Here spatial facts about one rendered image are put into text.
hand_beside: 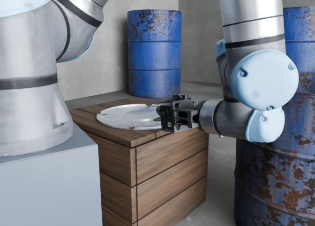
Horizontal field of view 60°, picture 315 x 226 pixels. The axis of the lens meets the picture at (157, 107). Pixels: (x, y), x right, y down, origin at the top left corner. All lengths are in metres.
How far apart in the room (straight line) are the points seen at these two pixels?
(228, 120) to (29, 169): 0.34
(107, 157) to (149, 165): 0.12
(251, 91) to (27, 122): 0.29
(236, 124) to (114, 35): 2.83
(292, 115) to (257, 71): 0.40
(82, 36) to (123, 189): 0.43
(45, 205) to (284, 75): 0.35
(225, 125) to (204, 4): 3.55
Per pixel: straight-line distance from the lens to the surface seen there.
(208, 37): 3.95
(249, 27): 0.36
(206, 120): 0.56
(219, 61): 0.50
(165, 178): 0.85
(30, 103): 0.40
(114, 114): 0.94
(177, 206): 0.95
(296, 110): 0.72
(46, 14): 0.42
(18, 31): 0.40
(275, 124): 0.51
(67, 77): 2.87
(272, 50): 0.36
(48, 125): 0.41
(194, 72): 4.08
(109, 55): 3.20
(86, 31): 0.53
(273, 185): 0.82
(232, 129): 0.53
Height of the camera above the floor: 0.60
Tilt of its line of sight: 14 degrees down
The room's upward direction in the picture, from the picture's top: straight up
